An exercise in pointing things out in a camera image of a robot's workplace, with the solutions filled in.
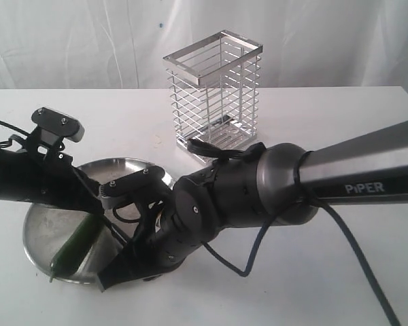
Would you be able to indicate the round stainless steel plate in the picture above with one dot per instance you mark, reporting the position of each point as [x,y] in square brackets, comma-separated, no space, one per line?
[45,230]

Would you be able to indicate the chrome wire utensil rack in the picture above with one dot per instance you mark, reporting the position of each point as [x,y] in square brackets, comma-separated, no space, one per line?
[214,90]

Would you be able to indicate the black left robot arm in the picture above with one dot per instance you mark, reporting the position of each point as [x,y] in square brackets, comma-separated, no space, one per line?
[19,177]

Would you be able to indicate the green cucumber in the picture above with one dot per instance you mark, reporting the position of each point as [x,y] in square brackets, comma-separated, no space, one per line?
[69,257]

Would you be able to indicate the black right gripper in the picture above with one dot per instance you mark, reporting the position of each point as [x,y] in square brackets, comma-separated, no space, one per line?
[176,231]

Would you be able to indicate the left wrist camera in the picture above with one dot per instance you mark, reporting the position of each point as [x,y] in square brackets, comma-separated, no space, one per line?
[45,142]

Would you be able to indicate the white backdrop curtain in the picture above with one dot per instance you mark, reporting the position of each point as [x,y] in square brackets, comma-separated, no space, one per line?
[121,44]

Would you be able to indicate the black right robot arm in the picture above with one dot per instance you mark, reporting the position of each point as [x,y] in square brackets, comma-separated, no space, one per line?
[258,187]

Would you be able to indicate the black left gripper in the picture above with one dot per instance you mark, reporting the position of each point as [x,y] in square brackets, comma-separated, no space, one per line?
[66,187]

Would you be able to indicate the black knife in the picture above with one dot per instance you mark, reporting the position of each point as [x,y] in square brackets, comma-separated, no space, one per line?
[116,232]

